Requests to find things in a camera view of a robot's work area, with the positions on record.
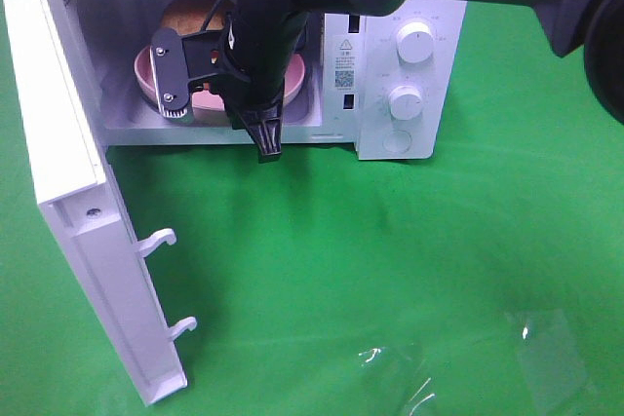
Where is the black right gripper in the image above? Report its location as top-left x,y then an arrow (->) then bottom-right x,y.
224,0 -> 309,163

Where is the pink speckled plate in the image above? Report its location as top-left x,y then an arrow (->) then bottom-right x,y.
134,46 -> 306,127

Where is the white round door button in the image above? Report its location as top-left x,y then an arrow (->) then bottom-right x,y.
382,130 -> 412,154

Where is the toy burger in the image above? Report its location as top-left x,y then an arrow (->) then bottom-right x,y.
160,0 -> 234,36

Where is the white microwave door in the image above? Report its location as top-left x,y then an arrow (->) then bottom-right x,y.
3,0 -> 197,405

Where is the white microwave oven body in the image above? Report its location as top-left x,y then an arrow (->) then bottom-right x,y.
74,0 -> 466,160

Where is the upper white round knob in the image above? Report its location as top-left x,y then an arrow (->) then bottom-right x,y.
396,20 -> 434,64

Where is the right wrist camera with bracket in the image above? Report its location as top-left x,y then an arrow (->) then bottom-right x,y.
150,27 -> 226,119

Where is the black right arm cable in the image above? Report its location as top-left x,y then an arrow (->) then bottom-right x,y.
199,0 -> 235,35

